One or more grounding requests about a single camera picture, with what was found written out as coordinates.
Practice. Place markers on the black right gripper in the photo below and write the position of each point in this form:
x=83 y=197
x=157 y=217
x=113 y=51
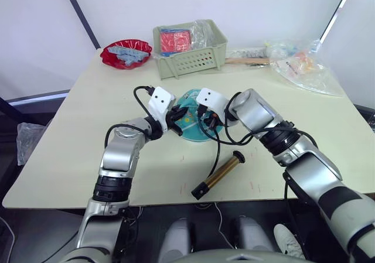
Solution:
x=203 y=112

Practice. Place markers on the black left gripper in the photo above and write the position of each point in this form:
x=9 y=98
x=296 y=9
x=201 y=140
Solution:
x=170 y=118

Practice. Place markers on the teal deflated printed ball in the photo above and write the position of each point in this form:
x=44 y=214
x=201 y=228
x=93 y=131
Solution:
x=192 y=126

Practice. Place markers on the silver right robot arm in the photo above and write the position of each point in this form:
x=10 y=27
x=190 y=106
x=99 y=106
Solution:
x=307 y=163

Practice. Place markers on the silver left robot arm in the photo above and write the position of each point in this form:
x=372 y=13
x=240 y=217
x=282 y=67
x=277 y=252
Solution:
x=118 y=154

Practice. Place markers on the gold hand pump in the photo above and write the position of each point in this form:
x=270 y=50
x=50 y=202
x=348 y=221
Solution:
x=221 y=172

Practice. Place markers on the beige perforated plastic basket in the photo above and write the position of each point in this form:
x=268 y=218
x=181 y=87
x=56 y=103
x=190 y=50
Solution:
x=190 y=64

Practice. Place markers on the wooden stick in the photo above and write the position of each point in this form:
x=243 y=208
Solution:
x=246 y=61

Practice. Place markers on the small clear bag grey parts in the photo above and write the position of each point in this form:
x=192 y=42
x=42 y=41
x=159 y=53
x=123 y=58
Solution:
x=247 y=52

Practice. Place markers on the red flat packet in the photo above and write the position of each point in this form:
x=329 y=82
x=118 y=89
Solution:
x=175 y=41

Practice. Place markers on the blue plastic pieces pile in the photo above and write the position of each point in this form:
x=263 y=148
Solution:
x=129 y=55

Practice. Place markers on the red plastic bowl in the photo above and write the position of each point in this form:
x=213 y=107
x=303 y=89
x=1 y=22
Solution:
x=117 y=62

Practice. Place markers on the clear crumpled plastic bag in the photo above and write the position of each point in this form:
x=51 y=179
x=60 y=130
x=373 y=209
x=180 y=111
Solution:
x=202 y=33

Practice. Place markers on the large clear bag colourful items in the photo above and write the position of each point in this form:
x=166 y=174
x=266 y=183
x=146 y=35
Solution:
x=304 y=69

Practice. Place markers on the grey rounded robot leg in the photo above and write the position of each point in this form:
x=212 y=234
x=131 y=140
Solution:
x=175 y=239
x=253 y=235

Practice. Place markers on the grey robot torso edge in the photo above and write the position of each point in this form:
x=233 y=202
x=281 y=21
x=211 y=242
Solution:
x=234 y=257

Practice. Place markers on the white shoe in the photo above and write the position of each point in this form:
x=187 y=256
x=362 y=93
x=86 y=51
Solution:
x=288 y=241

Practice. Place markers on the crumpled clear bag on floor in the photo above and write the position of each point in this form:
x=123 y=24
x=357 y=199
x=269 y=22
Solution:
x=29 y=141

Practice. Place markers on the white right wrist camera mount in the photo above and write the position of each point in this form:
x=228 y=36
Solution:
x=211 y=99

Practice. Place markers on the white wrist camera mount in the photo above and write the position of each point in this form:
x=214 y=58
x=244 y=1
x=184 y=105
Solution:
x=159 y=100
x=211 y=99

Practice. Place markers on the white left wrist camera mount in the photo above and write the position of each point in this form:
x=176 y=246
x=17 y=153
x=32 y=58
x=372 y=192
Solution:
x=159 y=100

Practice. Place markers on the dark diagonal frame bar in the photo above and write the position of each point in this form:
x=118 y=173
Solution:
x=337 y=14
x=83 y=20

